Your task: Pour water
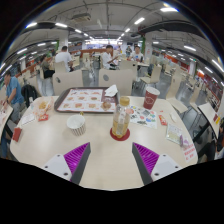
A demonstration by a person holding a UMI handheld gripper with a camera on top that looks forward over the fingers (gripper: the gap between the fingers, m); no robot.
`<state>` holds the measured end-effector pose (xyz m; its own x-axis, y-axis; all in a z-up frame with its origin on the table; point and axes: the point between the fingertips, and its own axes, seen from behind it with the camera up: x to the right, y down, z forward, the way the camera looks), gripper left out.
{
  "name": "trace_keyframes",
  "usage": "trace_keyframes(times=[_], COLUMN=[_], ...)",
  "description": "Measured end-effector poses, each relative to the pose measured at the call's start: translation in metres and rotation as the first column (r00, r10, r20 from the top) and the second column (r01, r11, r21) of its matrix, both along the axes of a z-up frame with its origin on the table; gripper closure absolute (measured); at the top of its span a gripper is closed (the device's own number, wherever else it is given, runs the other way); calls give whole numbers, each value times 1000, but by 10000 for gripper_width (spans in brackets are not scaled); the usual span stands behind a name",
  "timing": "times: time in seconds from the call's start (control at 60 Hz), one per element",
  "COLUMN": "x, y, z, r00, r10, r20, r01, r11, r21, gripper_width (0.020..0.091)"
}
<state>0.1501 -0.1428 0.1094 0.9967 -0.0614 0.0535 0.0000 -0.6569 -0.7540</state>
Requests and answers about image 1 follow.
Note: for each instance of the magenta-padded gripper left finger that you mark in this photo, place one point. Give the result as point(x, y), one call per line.
point(76, 158)

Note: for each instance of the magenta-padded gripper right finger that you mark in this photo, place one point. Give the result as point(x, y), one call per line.
point(146, 158)

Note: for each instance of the clear bottle with yellow drink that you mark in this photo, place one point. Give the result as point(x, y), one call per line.
point(120, 120)

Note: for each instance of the white striped paper cup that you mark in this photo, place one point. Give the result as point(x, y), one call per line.
point(76, 126)

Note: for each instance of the clear plastic packet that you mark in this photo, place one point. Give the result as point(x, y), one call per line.
point(174, 134)

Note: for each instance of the flat round red coaster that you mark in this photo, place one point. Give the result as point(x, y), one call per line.
point(115, 137)

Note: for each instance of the colourful sticker sheet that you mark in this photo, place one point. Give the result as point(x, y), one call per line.
point(144, 117)

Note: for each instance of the small red sauce packet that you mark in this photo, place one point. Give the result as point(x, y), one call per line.
point(163, 120)

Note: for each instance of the white flyer with red print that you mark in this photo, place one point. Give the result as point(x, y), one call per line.
point(189, 150)

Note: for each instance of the red ketchup packet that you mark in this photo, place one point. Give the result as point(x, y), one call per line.
point(43, 117)

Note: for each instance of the brown tray with paper liner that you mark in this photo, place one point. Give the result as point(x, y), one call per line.
point(83, 100)

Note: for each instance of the red paper drink cup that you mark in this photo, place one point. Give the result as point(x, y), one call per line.
point(151, 99)

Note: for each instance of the clear bag with fries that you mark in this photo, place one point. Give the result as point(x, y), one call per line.
point(44, 106)

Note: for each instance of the white paper receipt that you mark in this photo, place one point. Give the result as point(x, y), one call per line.
point(27, 119)

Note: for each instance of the red flat packet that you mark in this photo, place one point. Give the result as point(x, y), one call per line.
point(17, 134)

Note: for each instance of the small blue bottle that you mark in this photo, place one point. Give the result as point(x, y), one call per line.
point(31, 103)

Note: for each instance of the crumpled white napkin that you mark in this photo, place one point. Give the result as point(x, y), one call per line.
point(111, 90)

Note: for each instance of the beige chair with oval hole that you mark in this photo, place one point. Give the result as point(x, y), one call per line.
point(116, 80)
point(68, 81)

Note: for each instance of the black backpack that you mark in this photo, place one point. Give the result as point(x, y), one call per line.
point(29, 95)

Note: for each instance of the beige neighbouring table with papers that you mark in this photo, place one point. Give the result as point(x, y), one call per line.
point(4, 118)

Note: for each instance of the group of beige chairs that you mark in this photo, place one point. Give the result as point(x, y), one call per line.
point(154, 74)

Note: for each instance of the group of ceiling lights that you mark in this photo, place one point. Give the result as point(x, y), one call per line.
point(61, 25)

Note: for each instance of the ceiling air conditioner unit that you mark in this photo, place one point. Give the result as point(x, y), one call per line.
point(81, 17)

